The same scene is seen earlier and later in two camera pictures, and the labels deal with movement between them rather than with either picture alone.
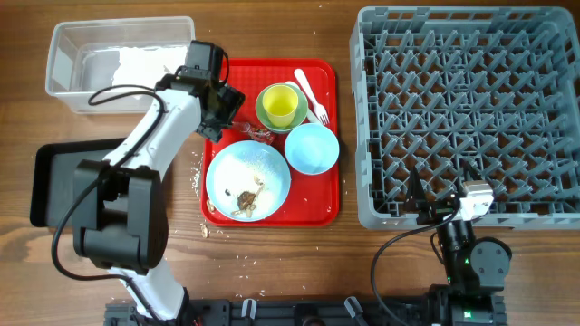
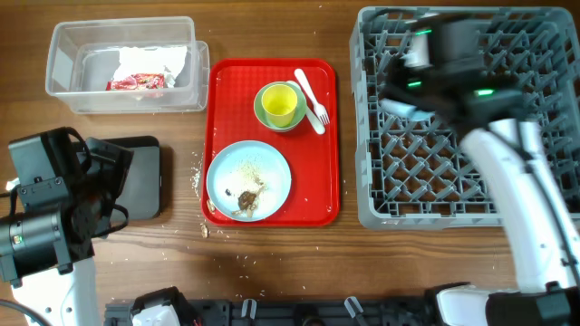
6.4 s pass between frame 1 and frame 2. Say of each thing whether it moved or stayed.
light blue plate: stayed
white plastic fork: stayed
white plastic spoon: stayed
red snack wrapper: moved
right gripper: moved
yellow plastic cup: stayed
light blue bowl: moved
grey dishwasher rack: stayed
